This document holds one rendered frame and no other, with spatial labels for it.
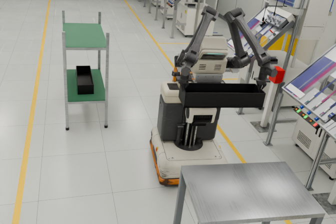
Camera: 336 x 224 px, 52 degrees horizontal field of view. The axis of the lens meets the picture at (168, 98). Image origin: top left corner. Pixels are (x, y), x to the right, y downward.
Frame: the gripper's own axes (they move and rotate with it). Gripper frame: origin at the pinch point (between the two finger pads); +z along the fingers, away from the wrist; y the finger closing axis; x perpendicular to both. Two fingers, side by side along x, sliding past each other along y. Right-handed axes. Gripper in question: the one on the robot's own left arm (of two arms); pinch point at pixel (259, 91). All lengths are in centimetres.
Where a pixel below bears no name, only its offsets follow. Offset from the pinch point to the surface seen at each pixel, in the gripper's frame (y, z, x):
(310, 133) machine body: 106, 80, 68
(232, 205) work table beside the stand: -43, 32, -76
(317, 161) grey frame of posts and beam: 81, 78, 17
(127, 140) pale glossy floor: -82, 108, 107
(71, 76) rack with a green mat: -144, 70, 196
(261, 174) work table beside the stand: -16, 32, -53
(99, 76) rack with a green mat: -111, 70, 195
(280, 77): 89, 39, 121
